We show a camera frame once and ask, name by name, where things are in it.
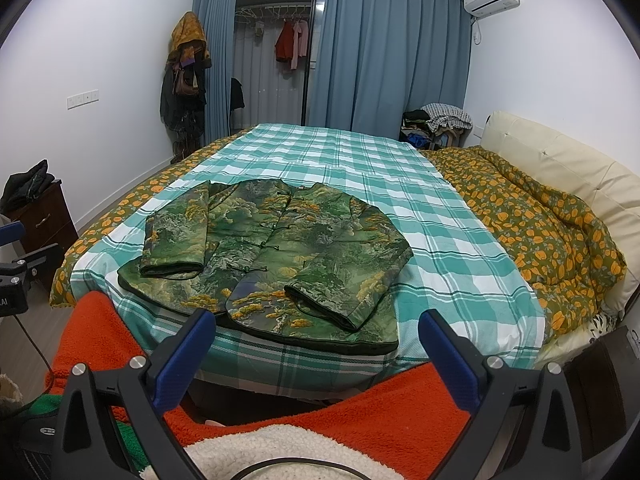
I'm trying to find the coats on standing rack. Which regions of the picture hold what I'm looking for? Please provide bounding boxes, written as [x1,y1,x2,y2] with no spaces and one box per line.
[160,11,212,165]

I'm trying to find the blue curtain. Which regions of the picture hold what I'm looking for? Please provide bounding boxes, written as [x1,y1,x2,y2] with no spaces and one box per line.
[192,0,236,144]
[307,0,471,138]

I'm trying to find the black garment on chair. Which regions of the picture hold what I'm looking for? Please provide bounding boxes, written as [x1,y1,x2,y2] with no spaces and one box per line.
[230,78,245,112]

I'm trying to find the blue curtain left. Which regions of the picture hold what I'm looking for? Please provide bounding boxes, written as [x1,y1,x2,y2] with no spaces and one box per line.
[192,0,236,144]

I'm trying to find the blue curtain right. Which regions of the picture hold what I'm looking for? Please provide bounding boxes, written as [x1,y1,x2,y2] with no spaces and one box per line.
[307,0,471,138]

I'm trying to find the green landscape print jacket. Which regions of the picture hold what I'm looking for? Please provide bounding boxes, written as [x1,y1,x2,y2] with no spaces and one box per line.
[118,179,412,344]

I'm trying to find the red hanging garment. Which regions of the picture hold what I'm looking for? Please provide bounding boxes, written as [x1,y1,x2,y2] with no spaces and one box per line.
[274,22,295,63]

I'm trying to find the white fleece fabric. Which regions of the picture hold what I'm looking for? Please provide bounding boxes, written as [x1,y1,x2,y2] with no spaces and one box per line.
[184,425,401,479]

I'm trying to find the clothes pile on chair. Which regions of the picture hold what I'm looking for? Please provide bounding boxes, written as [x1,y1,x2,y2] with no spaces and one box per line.
[399,103,473,151]

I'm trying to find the dark wooden nightstand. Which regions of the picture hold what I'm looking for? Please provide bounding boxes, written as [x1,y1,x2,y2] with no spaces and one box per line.
[6,180,78,290]

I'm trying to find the orange floral green quilt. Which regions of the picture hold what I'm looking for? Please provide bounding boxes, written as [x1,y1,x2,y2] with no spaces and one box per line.
[49,125,631,340]

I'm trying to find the white wall switch panel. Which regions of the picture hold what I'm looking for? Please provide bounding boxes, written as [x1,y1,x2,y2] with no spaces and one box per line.
[66,89,100,110]

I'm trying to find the orange fleece blanket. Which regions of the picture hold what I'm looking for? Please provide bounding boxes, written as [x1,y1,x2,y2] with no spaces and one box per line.
[44,292,469,479]

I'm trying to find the pink hanging garment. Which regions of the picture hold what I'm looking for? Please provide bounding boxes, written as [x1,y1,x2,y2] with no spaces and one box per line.
[290,20,309,70]

